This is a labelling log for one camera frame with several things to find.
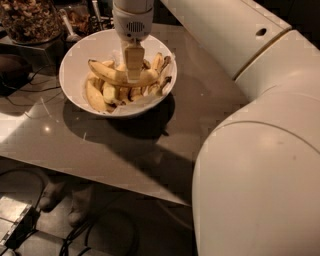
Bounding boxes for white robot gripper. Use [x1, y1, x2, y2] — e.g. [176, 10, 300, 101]
[112, 0, 154, 83]

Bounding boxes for large top yellow banana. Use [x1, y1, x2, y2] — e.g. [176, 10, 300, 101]
[88, 56, 171, 88]

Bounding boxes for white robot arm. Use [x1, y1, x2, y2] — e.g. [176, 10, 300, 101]
[161, 0, 320, 256]

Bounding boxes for upper right yellow banana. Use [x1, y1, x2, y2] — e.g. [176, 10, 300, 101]
[151, 52, 164, 70]

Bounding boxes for white ceramic bowl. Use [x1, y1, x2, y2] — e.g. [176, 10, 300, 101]
[59, 29, 177, 118]

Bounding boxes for small middle yellow banana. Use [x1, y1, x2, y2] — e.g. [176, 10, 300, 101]
[102, 82, 119, 104]

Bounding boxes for right banana with dark stem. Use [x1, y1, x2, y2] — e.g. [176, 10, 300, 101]
[148, 76, 172, 96]

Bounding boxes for left lower yellow banana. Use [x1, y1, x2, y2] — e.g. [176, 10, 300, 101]
[85, 80, 114, 113]

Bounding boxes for dark snack container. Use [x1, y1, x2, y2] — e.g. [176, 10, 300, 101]
[66, 0, 114, 37]

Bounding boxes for metal serving spoon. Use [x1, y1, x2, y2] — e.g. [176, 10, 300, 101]
[59, 9, 81, 42]

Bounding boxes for glass jar of nuts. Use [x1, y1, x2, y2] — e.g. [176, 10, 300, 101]
[0, 0, 61, 45]

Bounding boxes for right grey shoe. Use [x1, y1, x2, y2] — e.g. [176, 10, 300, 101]
[68, 185, 93, 227]

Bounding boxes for grey shoe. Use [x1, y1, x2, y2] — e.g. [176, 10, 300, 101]
[38, 180, 66, 212]
[68, 185, 93, 227]

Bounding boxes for left grey shoe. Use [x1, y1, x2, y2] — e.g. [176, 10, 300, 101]
[38, 180, 66, 212]

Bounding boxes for silver box on floor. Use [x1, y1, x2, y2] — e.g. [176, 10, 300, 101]
[0, 196, 33, 247]

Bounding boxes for black cable on table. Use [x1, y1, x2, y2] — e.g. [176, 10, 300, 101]
[0, 64, 63, 116]

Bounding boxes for black floor cables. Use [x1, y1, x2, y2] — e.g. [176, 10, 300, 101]
[0, 168, 141, 256]

